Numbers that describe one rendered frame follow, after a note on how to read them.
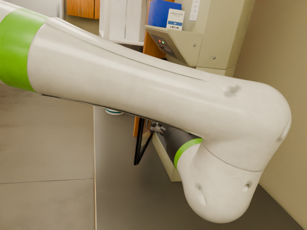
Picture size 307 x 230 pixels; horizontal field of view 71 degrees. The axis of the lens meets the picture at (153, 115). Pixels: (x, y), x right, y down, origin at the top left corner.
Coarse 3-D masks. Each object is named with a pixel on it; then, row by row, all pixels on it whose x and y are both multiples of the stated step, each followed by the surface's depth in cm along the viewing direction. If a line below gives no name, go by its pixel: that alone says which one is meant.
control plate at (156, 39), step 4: (152, 36) 88; (156, 36) 80; (156, 40) 86; (160, 40) 79; (164, 40) 73; (160, 44) 85; (164, 44) 77; (160, 48) 91; (164, 48) 83; (168, 48) 77; (168, 52) 82; (172, 52) 76
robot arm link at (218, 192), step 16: (192, 144) 40; (176, 160) 41; (192, 160) 36; (208, 160) 31; (192, 176) 34; (208, 176) 31; (224, 176) 30; (240, 176) 29; (256, 176) 30; (192, 192) 33; (208, 192) 31; (224, 192) 30; (240, 192) 30; (192, 208) 34; (208, 208) 32; (224, 208) 31; (240, 208) 31
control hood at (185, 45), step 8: (152, 32) 83; (160, 32) 70; (168, 32) 62; (176, 32) 63; (184, 32) 63; (192, 32) 64; (168, 40) 68; (176, 40) 64; (184, 40) 64; (192, 40) 65; (200, 40) 66; (176, 48) 66; (184, 48) 65; (192, 48) 66; (176, 56) 74; (184, 56) 66; (192, 56) 67; (192, 64) 68
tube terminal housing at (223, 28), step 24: (192, 0) 73; (216, 0) 62; (240, 0) 64; (192, 24) 72; (216, 24) 65; (240, 24) 70; (216, 48) 68; (240, 48) 84; (216, 72) 72; (168, 168) 91
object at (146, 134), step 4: (140, 120) 76; (144, 120) 82; (140, 124) 77; (144, 124) 84; (148, 124) 93; (144, 128) 86; (148, 128) 95; (144, 132) 88; (148, 132) 98; (144, 136) 90; (148, 136) 101; (144, 140) 92; (136, 144) 80; (144, 144) 94; (136, 148) 81; (136, 152) 82; (140, 152) 88; (136, 156) 82
